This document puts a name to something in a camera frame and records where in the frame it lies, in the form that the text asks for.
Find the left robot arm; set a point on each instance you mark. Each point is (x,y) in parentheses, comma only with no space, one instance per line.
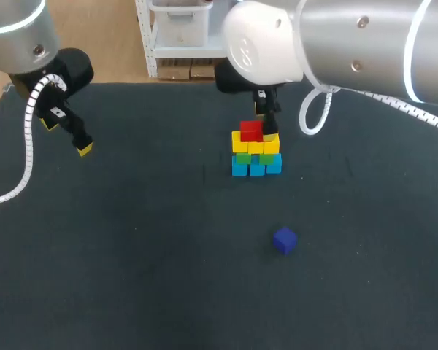
(14,36)

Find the yellow cube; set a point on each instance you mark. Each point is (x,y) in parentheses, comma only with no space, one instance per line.
(239,146)
(272,147)
(256,147)

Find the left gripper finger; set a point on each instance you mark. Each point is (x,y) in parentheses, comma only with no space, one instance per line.
(49,124)
(78,133)

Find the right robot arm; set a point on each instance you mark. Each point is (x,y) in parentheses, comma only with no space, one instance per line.
(350,40)

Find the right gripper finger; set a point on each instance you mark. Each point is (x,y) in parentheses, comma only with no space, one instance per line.
(271,125)

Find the brown cardboard box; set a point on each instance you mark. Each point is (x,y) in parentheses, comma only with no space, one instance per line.
(203,69)
(173,71)

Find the pale grey plastic bin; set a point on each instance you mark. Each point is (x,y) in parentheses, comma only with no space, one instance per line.
(182,25)

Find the light blue cube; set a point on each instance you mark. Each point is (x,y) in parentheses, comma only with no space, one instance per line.
(274,167)
(257,170)
(239,170)

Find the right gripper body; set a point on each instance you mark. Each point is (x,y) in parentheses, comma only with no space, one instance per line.
(230,82)

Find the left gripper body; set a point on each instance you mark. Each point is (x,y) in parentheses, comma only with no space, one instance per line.
(74,71)

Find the green cube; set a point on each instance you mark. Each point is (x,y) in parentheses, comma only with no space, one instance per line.
(243,158)
(266,159)

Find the white metal shelf rack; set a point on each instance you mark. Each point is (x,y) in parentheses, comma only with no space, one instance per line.
(147,43)

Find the red cube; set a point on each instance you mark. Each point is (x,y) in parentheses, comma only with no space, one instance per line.
(251,134)

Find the purple cube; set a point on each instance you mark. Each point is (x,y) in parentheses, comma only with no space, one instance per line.
(284,240)

